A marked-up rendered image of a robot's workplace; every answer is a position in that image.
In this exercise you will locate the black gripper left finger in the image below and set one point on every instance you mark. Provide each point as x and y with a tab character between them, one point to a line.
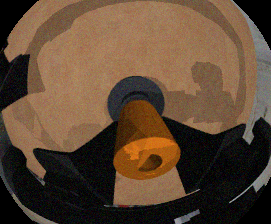
92	164

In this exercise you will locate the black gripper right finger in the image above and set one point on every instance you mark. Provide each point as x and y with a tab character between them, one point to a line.
198	150

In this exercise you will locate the orange knob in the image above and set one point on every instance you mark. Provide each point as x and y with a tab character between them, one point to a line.
144	146

